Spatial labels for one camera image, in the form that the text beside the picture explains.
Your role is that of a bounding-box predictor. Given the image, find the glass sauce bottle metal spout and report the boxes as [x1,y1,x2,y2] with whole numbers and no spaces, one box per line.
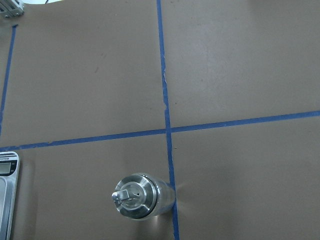
[111,172,176,221]

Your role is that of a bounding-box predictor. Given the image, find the silver digital kitchen scale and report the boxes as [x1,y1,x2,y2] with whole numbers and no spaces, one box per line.
[0,151,20,240]

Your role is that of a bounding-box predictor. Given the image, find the aluminium frame post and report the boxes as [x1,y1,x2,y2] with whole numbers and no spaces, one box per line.
[0,0,24,19]

